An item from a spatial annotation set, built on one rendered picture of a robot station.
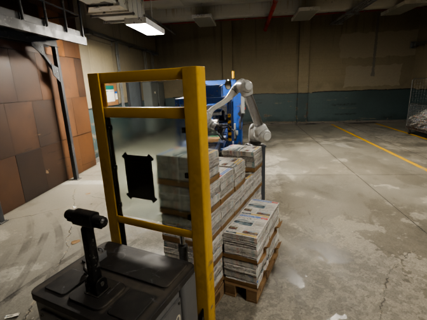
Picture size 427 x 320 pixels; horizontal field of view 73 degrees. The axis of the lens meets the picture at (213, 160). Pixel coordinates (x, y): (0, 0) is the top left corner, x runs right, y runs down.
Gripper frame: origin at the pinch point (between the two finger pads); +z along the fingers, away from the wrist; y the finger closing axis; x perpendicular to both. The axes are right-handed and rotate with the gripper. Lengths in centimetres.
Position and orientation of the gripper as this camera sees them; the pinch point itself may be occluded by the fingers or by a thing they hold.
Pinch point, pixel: (230, 135)
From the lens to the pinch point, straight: 324.6
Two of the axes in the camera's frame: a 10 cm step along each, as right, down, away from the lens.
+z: 8.2, 5.1, -2.6
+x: -4.3, 2.5, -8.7
